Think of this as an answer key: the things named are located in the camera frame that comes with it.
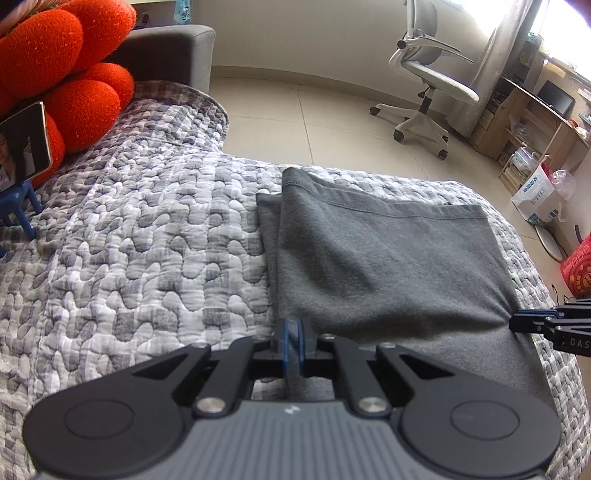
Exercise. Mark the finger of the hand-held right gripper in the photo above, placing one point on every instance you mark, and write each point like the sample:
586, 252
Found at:
531, 324
572, 309

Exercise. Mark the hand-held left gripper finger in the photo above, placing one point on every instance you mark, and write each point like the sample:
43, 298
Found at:
300, 341
288, 341

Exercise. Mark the grey t-shirt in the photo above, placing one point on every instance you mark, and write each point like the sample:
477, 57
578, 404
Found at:
392, 267

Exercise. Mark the red box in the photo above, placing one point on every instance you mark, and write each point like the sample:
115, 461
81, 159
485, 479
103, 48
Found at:
579, 272

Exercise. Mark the white round board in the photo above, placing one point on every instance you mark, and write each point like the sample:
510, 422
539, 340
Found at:
549, 240

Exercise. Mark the white paper bag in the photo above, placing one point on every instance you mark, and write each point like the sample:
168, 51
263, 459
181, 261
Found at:
535, 201

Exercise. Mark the clear plastic bag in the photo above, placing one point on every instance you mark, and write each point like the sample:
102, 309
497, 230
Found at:
564, 184

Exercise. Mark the clear plastic storage box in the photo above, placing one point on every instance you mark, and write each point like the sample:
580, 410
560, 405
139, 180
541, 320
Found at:
524, 161

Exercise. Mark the grey checked quilted blanket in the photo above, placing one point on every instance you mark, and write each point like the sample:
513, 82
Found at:
138, 240

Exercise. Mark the wooden shelf desk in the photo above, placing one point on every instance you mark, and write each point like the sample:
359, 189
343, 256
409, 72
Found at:
508, 120

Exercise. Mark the black monitor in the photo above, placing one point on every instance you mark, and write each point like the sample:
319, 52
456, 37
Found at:
556, 98

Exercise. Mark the beige curtain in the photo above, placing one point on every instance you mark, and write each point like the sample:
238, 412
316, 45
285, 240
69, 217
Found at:
494, 69

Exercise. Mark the white office chair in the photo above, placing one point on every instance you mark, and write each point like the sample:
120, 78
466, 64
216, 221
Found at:
443, 81

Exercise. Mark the blue phone stand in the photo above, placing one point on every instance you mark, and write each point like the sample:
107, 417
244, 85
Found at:
16, 201

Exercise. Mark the grey sofa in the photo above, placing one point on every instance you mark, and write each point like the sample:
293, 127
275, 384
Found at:
175, 50

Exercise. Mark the smartphone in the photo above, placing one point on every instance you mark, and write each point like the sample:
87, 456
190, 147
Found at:
23, 147

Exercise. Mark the light blue patterned bag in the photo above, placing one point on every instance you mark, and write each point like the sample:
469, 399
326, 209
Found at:
181, 11

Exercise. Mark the orange pumpkin cushion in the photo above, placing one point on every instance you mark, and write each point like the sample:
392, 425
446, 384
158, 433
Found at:
55, 50

